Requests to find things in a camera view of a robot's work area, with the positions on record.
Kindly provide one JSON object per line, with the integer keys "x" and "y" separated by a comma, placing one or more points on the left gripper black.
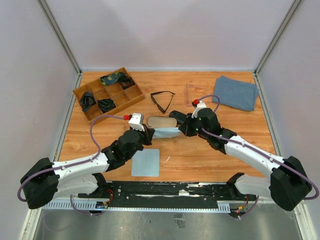
{"x": 148, "y": 134}

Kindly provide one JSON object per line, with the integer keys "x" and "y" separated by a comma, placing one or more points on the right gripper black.
{"x": 185, "y": 128}

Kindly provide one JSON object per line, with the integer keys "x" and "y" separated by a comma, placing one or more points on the light blue cloth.
{"x": 146, "y": 163}
{"x": 166, "y": 132}

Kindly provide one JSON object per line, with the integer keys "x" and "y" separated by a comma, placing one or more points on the black sunglasses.
{"x": 162, "y": 101}

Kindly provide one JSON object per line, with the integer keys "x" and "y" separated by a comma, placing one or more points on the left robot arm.
{"x": 80, "y": 170}

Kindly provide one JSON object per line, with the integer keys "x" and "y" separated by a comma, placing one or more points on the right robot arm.
{"x": 255, "y": 155}

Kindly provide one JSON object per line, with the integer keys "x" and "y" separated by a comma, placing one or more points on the pink clear glasses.
{"x": 192, "y": 92}

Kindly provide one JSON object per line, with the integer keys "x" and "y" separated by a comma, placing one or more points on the black dotted rolled tie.
{"x": 105, "y": 105}

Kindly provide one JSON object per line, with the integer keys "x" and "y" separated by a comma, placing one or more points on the wooden divided organizer tray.
{"x": 123, "y": 95}

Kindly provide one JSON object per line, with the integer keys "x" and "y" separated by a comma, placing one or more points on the folded blue towel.
{"x": 236, "y": 94}

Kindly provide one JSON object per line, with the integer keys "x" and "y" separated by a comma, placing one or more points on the black orange rolled tie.
{"x": 125, "y": 81}

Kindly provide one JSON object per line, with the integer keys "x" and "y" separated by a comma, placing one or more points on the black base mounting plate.
{"x": 166, "y": 194}

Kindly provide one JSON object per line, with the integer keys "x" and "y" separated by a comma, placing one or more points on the blue patterned rolled tie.
{"x": 111, "y": 78}

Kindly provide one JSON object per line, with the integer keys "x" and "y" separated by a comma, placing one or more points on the black striped rolled tie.
{"x": 87, "y": 100}

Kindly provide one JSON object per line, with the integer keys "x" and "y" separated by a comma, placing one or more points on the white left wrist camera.
{"x": 135, "y": 121}

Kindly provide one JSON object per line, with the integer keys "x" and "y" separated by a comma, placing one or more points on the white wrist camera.
{"x": 135, "y": 121}
{"x": 198, "y": 105}

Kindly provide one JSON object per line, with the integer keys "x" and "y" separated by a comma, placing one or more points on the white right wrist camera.
{"x": 198, "y": 105}

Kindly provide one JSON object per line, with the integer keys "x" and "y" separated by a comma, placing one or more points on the right aluminium frame post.
{"x": 278, "y": 34}

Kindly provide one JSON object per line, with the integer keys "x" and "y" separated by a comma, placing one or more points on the aluminium frame post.
{"x": 278, "y": 34}
{"x": 59, "y": 34}

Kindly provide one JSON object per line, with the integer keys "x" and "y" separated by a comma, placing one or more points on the aluminium front rail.
{"x": 287, "y": 192}

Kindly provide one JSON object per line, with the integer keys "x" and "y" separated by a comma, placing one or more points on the left aluminium frame post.
{"x": 59, "y": 34}

